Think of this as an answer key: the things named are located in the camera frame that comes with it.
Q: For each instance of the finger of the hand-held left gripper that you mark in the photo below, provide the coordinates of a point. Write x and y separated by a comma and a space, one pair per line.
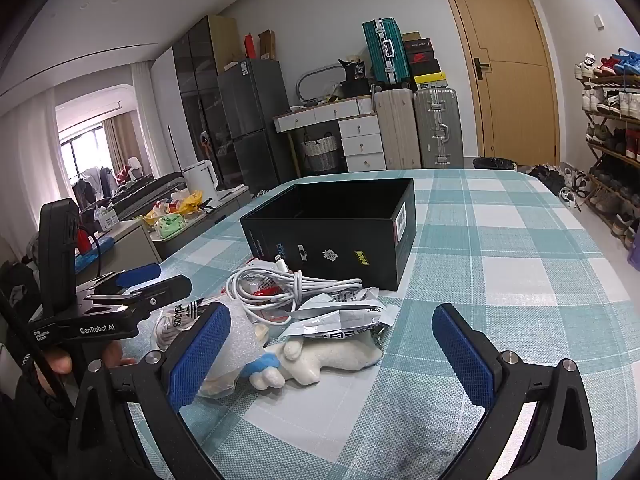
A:
167, 289
140, 272

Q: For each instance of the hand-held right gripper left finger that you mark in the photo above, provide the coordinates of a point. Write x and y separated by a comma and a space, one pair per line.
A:
200, 355

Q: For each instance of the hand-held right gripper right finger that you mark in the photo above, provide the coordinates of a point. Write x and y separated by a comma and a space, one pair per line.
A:
462, 355

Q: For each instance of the bubble wrap bag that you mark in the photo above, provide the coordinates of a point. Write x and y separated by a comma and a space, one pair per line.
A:
235, 350

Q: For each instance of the clear bag of white shoelaces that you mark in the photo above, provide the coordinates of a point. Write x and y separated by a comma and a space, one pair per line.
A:
172, 327

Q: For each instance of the silver foil packet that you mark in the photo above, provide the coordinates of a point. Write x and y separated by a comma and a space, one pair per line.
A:
345, 317

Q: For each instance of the white plush toy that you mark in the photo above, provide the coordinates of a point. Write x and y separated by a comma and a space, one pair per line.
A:
325, 360

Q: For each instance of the black cardboard box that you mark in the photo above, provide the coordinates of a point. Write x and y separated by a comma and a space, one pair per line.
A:
325, 240

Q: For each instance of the person's left hand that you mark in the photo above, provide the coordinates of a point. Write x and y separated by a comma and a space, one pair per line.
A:
57, 362

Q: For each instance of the grey side cabinet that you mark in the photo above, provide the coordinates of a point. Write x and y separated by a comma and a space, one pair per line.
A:
130, 245

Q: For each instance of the green plastic bag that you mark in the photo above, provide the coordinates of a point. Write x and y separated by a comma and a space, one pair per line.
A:
171, 225

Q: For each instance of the yellow plastic bag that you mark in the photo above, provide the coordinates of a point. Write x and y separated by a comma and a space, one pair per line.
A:
191, 201

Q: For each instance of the hanging clothes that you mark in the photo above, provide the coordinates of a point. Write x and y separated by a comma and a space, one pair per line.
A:
100, 180

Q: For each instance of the white electric kettle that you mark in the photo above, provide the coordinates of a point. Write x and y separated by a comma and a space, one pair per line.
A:
200, 180

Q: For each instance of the tan curtain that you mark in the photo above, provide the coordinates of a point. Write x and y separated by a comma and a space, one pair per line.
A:
120, 140

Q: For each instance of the grey refrigerator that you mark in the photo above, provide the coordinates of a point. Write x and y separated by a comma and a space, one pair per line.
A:
255, 125

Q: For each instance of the dark glass cabinet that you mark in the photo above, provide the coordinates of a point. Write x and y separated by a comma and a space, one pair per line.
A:
197, 90

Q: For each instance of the trash bin with black liner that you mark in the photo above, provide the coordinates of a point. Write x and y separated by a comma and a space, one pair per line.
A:
492, 163

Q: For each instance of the cluster of loose shoes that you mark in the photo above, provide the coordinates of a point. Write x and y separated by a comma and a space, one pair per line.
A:
560, 180

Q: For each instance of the purple fabric bag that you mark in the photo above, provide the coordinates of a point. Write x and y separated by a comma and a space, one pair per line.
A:
634, 250

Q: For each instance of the woven laundry basket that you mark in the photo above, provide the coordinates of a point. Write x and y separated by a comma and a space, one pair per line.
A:
322, 155

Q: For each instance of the silver suitcase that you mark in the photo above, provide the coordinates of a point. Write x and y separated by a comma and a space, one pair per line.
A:
440, 130

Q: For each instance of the beige suitcase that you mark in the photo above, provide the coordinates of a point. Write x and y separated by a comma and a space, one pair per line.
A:
397, 130

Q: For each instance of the white desk with drawers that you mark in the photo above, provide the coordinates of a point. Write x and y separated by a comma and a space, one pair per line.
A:
360, 135

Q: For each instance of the grey curved tube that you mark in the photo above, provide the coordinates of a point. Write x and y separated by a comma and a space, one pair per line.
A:
302, 82

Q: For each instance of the wooden shoe rack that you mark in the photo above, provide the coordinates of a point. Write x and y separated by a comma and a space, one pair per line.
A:
600, 150

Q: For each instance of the flat cardboard box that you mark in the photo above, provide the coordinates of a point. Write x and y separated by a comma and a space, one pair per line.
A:
267, 45

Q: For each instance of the tan wooden door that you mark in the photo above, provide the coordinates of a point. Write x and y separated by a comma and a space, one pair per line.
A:
510, 85

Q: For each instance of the black and yellow shoebox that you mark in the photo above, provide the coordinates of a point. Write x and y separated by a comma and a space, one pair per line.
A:
430, 82

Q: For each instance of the black paper bag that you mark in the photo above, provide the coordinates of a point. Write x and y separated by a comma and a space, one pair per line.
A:
354, 77

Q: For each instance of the shoe rack with shoes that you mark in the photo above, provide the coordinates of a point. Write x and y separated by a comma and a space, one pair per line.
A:
607, 105

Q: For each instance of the teal suitcase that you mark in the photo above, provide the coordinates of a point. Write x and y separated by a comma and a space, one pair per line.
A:
385, 50

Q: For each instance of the brown lid shoebox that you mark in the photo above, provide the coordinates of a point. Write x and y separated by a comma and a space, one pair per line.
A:
416, 36

